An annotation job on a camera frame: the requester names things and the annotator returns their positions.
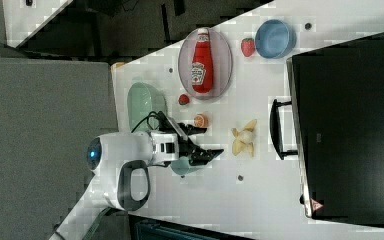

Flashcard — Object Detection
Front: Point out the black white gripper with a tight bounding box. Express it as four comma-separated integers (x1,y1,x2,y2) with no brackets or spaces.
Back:
149,111,224,166

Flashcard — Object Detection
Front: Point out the peeled banana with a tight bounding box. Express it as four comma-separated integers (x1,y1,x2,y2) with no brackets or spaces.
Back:
232,119,257,157

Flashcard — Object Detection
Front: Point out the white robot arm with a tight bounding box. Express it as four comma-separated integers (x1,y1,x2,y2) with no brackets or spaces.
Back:
84,111,223,211

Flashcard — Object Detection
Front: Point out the black toaster oven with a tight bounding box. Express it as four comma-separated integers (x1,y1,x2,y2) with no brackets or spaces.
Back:
270,32,384,228

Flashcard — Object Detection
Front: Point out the orange slice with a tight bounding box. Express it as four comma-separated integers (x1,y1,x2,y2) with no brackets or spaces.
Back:
194,114,209,128

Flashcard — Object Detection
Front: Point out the green mug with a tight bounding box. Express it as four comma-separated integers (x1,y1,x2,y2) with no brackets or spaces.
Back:
170,157,200,176

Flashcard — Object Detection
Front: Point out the dark red strawberry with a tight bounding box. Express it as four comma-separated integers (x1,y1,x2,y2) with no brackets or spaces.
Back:
178,94,190,105

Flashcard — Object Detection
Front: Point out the green plastic colander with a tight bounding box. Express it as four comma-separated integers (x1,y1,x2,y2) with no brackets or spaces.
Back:
127,82,167,131

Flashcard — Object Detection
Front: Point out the red ketchup bottle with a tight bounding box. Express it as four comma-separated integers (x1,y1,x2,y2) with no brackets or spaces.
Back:
191,28,213,93

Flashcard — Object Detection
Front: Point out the grey round plate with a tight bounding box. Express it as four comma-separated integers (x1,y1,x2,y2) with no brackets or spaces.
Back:
178,28,233,100

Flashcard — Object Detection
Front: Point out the pale red strawberry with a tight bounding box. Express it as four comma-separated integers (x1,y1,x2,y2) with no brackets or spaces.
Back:
241,38,255,57

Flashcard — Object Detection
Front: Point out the blue bowl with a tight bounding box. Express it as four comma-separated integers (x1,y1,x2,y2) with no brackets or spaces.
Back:
254,19,296,59

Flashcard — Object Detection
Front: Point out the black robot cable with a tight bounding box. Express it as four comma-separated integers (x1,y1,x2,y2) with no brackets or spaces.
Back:
130,111,161,134

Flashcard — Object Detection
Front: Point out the blue metal frame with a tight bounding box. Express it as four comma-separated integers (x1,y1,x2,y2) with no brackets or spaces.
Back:
129,215,252,240

